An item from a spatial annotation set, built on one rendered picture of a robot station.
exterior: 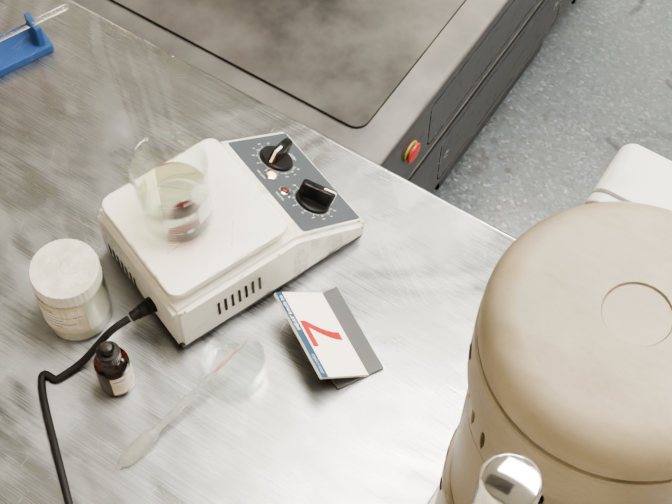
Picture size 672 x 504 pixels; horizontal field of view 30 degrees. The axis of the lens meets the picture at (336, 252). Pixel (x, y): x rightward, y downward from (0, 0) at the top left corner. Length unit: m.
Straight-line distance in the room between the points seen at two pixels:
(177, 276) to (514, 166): 1.17
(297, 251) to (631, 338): 0.68
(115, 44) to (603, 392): 0.95
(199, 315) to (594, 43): 1.39
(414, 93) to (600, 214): 1.31
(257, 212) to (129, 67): 0.28
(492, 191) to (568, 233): 1.66
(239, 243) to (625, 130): 1.26
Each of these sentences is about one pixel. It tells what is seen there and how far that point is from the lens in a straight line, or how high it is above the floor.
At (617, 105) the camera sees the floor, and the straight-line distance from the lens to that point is 2.24.
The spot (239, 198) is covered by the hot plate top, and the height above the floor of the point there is 0.84.
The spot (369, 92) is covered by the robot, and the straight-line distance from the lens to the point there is 1.74.
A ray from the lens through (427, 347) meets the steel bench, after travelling 1.10.
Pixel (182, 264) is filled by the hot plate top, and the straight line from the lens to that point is 1.04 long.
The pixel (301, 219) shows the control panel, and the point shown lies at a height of 0.81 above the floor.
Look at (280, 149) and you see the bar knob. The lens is 1.12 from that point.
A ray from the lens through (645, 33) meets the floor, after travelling 2.35.
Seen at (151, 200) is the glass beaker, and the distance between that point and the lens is 1.00.
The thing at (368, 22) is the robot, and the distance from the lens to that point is 1.82.
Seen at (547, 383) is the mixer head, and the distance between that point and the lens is 0.41.
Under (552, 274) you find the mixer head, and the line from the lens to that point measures 0.43.
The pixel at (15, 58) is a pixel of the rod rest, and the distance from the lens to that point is 1.30.
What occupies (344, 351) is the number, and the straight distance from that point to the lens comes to 1.08.
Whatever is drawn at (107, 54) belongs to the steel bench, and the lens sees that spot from 1.30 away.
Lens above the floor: 1.73
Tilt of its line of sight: 59 degrees down
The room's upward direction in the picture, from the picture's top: 1 degrees clockwise
